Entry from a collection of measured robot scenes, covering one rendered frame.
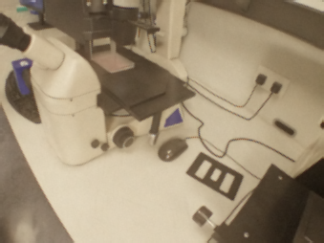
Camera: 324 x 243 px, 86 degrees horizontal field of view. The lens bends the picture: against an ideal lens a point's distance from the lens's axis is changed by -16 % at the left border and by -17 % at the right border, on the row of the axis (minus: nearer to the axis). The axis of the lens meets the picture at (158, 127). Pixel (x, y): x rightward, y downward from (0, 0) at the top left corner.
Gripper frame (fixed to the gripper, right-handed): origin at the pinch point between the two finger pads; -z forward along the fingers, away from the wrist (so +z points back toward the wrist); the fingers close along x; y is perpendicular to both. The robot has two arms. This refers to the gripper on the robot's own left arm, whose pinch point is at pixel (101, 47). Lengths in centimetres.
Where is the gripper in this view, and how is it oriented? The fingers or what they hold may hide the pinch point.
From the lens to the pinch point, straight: 68.2
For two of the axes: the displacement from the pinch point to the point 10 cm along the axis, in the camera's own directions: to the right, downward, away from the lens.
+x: 7.0, -3.8, 6.0
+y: -7.1, -3.8, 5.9
